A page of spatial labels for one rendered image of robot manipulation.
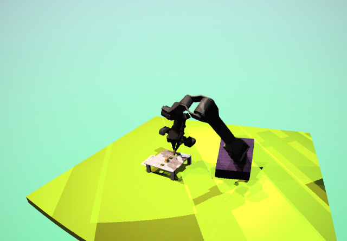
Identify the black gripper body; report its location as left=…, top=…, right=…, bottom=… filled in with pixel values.
left=159, top=125, right=196, bottom=148

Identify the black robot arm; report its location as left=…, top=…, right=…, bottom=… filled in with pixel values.
left=161, top=94, right=250, bottom=164

